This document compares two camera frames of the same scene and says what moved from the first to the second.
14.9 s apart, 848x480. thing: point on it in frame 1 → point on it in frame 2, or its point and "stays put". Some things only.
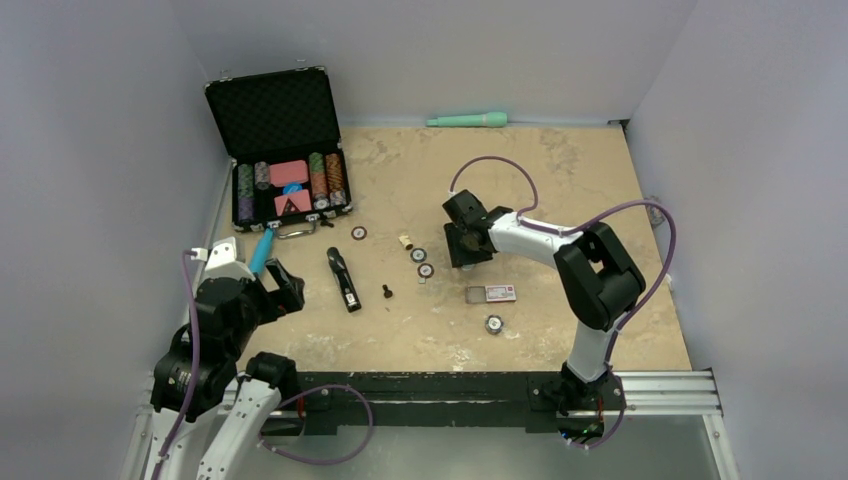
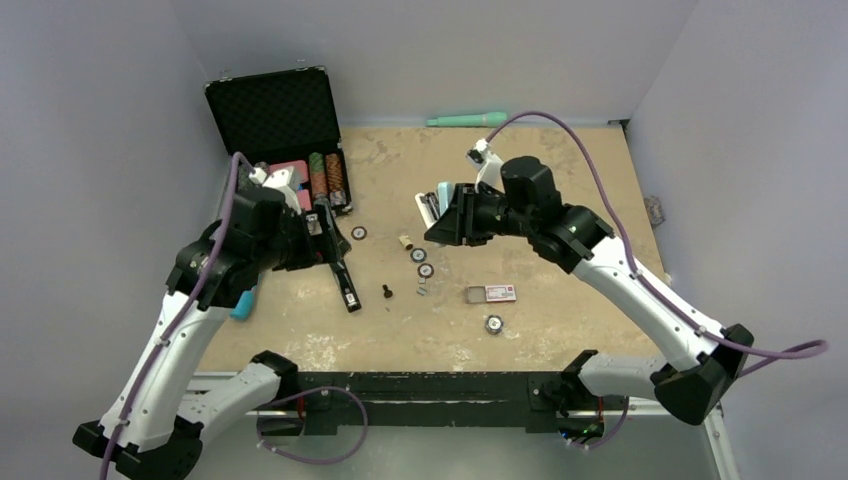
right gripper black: x=458 y=255 → x=458 y=224
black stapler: x=344 y=279 stays put
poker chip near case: x=359 y=233 stays put
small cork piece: x=407 y=244 stays put
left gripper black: x=287 y=298 → x=327 y=245
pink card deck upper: x=288 y=173 stays put
